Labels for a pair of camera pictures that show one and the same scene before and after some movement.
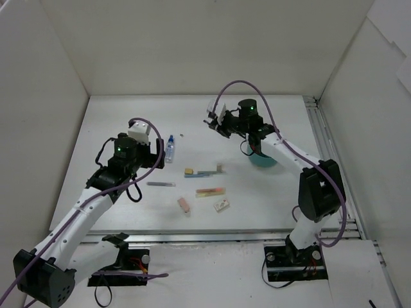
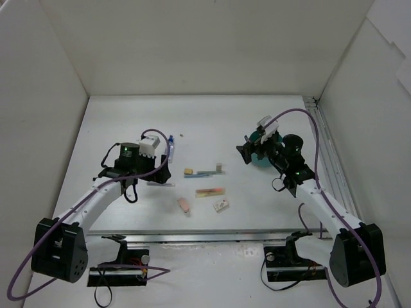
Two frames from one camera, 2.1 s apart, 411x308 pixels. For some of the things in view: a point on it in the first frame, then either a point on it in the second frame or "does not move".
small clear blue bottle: (169, 150) does not move
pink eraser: (182, 203) does not move
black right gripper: (217, 124) to (253, 149)
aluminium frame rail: (327, 149) does not move
